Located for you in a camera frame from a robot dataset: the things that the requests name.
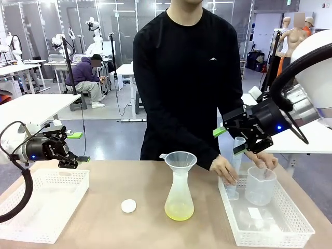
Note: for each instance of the person in black sweater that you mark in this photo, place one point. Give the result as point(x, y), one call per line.
point(181, 77)

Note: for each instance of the labelled white perforated basket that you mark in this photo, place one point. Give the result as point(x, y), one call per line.
point(275, 241)

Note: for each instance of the white computer tower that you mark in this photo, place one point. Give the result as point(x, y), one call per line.
point(114, 81)

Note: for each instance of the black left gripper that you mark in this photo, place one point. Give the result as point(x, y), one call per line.
point(42, 150)

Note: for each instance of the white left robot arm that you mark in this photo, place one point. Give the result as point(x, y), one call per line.
point(6, 147)

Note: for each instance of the clear plastic beaker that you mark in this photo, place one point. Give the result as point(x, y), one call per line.
point(259, 189)

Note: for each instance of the white round cap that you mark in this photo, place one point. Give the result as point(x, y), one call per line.
point(128, 206)

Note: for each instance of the white desk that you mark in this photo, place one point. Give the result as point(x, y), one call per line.
point(20, 68)

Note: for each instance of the white workbench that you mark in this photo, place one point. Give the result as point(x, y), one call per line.
point(55, 63)

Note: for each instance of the beige mannequin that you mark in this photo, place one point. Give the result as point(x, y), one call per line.
point(295, 39)

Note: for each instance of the clear graduated cylinder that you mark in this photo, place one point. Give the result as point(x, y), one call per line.
point(238, 162)

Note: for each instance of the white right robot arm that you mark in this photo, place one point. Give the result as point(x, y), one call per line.
point(316, 52)

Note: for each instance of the clear plastic funnel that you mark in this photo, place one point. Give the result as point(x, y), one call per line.
point(180, 162)

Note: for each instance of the person's right hand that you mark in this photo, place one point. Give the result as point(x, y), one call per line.
point(223, 168)

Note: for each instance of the dark bags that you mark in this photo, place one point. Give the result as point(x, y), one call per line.
point(255, 61)

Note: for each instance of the grey plastic stool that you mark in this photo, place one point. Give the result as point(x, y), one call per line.
point(139, 102)

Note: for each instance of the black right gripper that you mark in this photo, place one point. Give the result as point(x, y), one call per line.
point(267, 119)

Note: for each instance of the flask with yellow liquid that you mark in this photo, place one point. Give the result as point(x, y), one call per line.
point(179, 207)

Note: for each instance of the person's left hand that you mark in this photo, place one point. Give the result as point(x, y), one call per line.
point(267, 159)

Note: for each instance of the person's right forearm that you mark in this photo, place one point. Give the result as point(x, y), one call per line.
point(192, 147)

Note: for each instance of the pale mannequin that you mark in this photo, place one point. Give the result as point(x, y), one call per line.
point(286, 23)

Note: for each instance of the mannequin with hat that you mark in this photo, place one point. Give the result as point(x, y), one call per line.
point(309, 23)

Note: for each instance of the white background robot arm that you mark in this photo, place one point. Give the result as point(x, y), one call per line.
point(94, 39)
point(15, 45)
point(57, 42)

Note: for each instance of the person in purple hoodie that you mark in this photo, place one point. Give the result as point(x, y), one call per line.
point(80, 72)

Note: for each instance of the black tripod stand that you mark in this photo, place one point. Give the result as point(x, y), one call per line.
point(271, 64)
point(68, 64)
point(112, 59)

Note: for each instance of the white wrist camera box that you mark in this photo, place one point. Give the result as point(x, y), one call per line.
point(255, 93)

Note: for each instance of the white paper label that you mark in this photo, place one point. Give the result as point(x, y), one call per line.
point(254, 213)

